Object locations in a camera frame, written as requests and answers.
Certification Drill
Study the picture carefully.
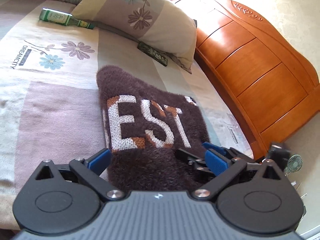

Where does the striped pastel bed sheet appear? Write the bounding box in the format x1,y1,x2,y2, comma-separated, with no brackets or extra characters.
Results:
1,0,253,230

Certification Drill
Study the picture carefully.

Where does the small white desk fan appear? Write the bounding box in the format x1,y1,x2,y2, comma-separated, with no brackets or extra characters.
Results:
284,154,303,176

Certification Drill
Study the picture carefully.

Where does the dark brown fuzzy sweater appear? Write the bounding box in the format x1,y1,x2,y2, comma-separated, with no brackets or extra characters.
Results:
97,66,209,192

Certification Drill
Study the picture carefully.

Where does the floral cream pillow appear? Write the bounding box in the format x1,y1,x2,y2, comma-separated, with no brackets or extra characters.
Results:
72,0,197,72

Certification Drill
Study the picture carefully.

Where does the orange wooden headboard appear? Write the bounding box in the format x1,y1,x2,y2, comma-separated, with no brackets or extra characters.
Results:
175,0,319,159

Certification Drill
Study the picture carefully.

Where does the green glass bottle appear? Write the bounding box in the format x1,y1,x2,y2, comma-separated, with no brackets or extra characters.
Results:
39,8,94,29

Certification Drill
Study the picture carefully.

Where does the dark green patterned packet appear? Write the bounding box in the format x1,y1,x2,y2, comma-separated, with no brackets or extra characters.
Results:
137,42,168,67

